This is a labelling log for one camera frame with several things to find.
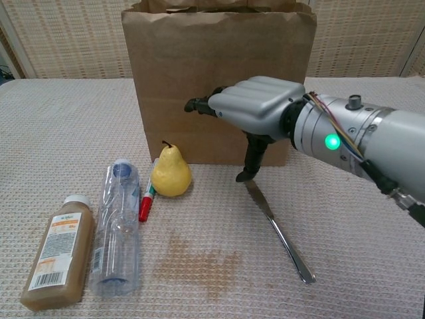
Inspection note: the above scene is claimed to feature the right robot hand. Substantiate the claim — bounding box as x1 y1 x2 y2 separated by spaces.
184 76 306 183

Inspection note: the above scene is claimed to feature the yellow pear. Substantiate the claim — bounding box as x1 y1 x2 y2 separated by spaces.
151 140 193 197

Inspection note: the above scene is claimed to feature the transparent water bottle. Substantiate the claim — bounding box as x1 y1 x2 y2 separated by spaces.
88 158 142 298

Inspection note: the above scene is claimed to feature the brown juice bottle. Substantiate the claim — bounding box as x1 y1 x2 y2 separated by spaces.
19 194 97 312

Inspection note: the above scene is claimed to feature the brown paper bag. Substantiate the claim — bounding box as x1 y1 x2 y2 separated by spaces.
120 0 317 167

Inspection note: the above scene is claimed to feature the metal table knife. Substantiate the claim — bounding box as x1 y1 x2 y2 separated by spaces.
244 181 317 285

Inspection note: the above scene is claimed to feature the red-capped green marker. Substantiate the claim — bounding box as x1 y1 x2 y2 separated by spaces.
138 158 160 223

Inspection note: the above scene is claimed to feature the white woven tablecloth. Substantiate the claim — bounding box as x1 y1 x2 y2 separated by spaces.
0 76 425 319

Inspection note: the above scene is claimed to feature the woven folding screen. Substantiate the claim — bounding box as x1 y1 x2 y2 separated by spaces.
0 0 425 80

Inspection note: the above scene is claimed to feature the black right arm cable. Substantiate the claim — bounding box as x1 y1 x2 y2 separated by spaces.
361 159 425 229

